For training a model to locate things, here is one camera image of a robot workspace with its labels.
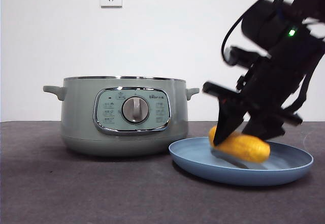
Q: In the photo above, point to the yellow corn cob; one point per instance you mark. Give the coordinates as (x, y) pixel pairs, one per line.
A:
(243, 148)

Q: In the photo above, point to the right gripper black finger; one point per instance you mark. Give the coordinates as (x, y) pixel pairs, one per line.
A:
(227, 122)
(266, 131)

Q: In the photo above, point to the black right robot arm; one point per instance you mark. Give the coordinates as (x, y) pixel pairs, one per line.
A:
(266, 81)

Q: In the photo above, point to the pale green electric steamer pot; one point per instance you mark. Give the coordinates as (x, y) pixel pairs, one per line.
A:
(76, 120)

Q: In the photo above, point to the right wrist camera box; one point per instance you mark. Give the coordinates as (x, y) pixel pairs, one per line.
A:
(232, 56)

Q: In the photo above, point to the blue round plate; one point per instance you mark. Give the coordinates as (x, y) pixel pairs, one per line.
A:
(203, 173)

